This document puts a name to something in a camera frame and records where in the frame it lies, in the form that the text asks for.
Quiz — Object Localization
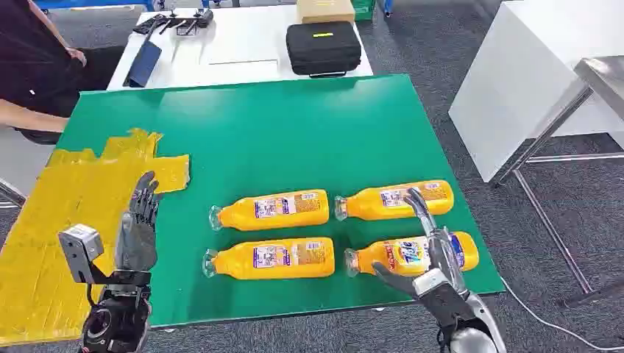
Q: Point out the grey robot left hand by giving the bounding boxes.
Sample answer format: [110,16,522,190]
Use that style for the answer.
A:
[115,171,163,274]

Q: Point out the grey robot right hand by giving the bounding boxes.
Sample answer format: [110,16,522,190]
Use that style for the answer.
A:
[372,187,478,329]

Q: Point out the person's left hand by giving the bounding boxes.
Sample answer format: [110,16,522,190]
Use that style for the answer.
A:
[65,47,88,68]

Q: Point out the orange juice bottle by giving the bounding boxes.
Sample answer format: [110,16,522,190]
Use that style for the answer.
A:
[344,231,481,279]
[202,237,336,281]
[334,179,455,222]
[209,189,330,232]

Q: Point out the person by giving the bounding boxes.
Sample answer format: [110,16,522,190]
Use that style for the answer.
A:
[0,0,127,146]

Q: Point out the dark blue notebook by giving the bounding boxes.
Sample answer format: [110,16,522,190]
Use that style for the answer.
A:
[124,40,163,89]

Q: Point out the yellow sheet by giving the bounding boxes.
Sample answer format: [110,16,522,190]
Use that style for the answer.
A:
[0,128,191,348]

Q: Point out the white table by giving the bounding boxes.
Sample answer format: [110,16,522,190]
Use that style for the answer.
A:
[106,4,375,92]

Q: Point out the white paper sheet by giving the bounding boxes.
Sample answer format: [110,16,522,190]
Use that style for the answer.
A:
[205,59,280,82]

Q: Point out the green table mat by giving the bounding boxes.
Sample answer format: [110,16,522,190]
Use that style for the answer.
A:
[57,74,506,329]

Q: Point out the white cabinet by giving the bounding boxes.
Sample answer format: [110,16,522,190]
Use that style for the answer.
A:
[447,0,624,184]

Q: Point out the steel bench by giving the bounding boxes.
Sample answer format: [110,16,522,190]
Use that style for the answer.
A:
[489,55,624,308]

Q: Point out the black carrying case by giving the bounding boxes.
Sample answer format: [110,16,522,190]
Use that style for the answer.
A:
[286,21,364,79]

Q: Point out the cardboard box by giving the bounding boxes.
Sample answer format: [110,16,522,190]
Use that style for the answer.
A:
[296,0,357,25]

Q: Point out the green crate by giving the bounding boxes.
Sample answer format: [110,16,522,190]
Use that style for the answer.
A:
[350,0,377,22]

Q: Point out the blue frame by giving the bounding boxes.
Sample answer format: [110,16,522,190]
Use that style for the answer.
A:
[34,0,157,12]

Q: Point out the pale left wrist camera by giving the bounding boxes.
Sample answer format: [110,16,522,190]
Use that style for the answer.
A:
[57,223,105,285]

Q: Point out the white cable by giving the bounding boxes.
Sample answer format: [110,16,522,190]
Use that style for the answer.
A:
[499,277,624,352]

